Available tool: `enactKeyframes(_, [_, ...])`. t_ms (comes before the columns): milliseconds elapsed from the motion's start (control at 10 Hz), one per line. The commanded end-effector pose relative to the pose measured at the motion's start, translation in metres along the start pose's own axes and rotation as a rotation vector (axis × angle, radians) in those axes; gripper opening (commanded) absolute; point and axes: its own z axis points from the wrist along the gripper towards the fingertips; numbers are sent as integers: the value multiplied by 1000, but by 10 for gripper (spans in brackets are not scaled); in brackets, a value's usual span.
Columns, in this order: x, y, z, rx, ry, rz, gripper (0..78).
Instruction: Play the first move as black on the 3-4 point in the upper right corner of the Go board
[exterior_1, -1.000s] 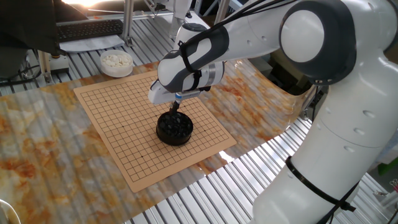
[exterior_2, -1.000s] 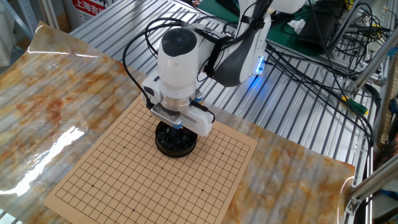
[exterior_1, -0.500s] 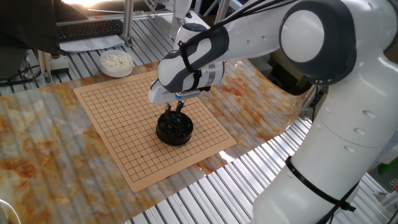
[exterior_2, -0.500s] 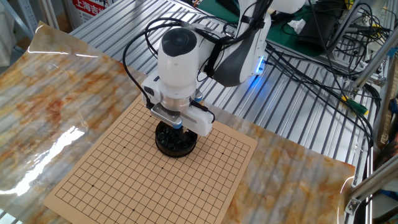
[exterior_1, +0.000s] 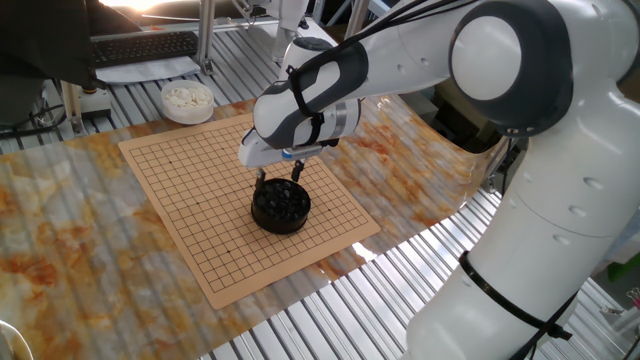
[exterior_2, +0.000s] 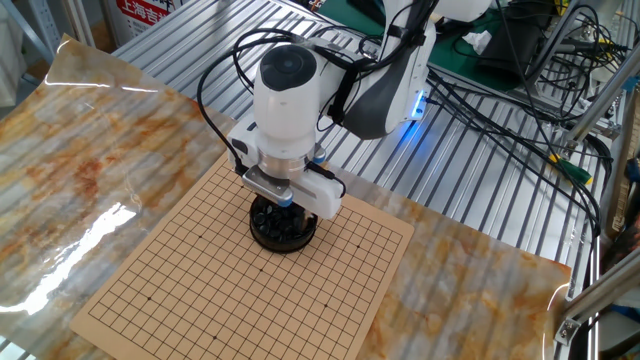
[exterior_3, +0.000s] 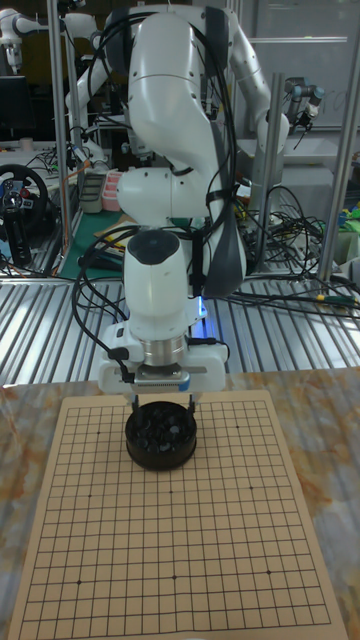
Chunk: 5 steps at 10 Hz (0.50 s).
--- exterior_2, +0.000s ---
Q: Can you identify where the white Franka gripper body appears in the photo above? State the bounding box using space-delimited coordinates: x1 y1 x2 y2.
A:
226 112 346 221

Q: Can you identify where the black bowl of Go stones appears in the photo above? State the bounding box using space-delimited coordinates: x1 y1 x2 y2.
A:
248 192 320 255

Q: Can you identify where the tan Go board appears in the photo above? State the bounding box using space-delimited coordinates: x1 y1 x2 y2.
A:
68 139 416 360

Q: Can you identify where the green cutting mat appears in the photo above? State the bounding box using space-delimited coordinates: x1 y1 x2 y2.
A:
317 0 556 94

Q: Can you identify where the crumpled white tissue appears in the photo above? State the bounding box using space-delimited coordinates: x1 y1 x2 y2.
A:
460 29 494 56

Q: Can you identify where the orange marble pattern mat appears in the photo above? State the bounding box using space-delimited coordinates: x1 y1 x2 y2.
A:
0 33 572 360

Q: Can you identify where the black box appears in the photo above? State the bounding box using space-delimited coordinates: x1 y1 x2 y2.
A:
474 9 549 81

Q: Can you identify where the green yellow screwdriver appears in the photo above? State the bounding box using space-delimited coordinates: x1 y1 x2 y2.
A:
548 152 595 186

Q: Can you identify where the red white sign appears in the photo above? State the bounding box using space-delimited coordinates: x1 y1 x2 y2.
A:
115 0 174 36

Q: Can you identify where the grey metal bar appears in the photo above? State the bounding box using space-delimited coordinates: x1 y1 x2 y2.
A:
524 0 584 86

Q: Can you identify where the brown wooden panel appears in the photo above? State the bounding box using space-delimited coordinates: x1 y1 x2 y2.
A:
612 99 640 236

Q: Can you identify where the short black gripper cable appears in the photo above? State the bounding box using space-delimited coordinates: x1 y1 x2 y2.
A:
305 160 347 199

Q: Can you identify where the long black camera cable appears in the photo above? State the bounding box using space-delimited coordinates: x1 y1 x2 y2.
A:
196 27 361 177

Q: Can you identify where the aluminium frame bar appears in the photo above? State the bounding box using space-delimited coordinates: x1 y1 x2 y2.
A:
552 254 640 346
564 54 640 146

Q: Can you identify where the white metal post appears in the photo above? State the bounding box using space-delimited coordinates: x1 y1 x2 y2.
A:
62 0 96 49

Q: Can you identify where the grey metal shelf frame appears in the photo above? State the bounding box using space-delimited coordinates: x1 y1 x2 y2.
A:
0 0 64 66

